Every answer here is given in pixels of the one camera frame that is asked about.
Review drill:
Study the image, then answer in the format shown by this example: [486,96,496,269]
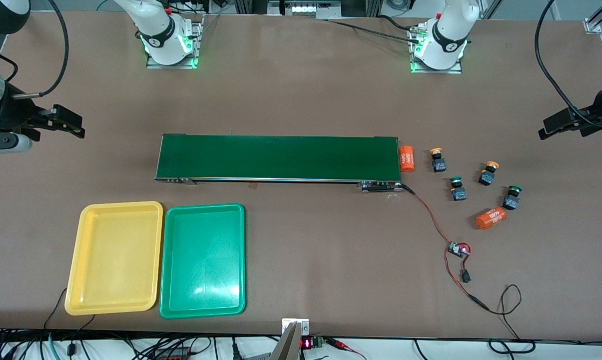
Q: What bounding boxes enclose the green push button switch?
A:
[449,175,468,202]
[502,185,523,210]

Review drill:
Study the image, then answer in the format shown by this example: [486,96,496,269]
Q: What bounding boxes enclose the yellow push button switch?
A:
[478,160,500,187]
[429,147,447,173]

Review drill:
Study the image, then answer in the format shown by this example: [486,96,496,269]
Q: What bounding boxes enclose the yellow plastic tray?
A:
[64,201,164,317]

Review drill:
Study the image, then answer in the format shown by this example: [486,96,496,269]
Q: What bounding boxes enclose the green plastic tray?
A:
[159,203,246,320]

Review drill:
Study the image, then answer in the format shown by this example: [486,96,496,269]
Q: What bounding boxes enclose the green conveyor belt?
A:
[154,133,404,194]

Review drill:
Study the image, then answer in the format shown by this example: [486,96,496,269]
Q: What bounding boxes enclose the red clip lead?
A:
[330,339,366,360]

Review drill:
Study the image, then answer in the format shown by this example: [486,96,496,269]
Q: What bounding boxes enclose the grey metal bar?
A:
[269,321,302,360]

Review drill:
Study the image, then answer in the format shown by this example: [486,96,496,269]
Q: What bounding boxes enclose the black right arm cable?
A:
[11,0,70,98]

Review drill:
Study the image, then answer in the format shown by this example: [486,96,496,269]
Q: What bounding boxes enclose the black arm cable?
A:
[535,0,602,130]
[11,0,70,98]

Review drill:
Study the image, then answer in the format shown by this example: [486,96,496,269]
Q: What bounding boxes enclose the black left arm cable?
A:
[535,0,602,130]

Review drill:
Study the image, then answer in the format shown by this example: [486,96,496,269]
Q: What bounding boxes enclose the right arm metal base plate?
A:
[146,15,204,70]

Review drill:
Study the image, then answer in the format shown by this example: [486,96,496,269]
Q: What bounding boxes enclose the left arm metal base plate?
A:
[410,25,464,75]

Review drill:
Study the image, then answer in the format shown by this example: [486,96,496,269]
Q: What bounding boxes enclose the red black conveyor cable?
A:
[401,184,454,247]

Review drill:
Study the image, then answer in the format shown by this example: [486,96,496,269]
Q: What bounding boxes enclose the thin black looped cable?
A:
[488,284,536,353]

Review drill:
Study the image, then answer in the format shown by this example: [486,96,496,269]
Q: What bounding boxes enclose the red black supply cable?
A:
[444,242,490,312]

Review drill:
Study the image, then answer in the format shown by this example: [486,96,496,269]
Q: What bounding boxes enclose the black base power cable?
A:
[326,15,424,43]

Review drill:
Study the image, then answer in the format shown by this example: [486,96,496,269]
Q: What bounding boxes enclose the aluminium profile frame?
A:
[233,0,384,21]

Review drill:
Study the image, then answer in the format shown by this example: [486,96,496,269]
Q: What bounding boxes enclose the silver mounting bracket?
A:
[282,318,310,337]

